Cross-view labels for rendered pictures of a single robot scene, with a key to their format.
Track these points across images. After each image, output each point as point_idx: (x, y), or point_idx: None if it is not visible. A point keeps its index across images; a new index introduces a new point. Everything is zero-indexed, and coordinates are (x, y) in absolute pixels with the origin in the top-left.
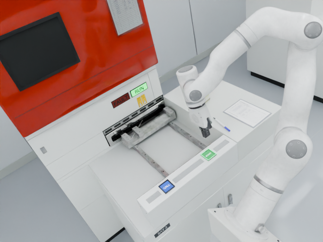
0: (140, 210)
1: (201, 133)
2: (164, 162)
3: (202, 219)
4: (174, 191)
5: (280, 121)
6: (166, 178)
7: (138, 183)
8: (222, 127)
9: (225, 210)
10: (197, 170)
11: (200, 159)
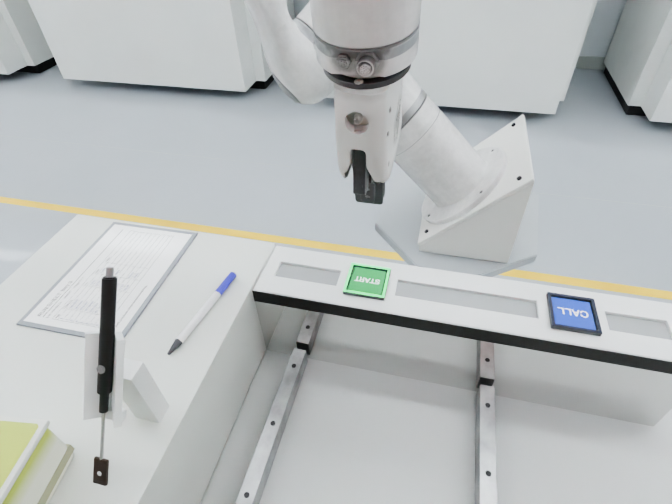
0: (659, 453)
1: (209, 464)
2: None
3: None
4: (559, 287)
5: (288, 23)
6: (551, 336)
7: None
8: (216, 303)
9: (487, 188)
10: (443, 276)
11: (397, 294)
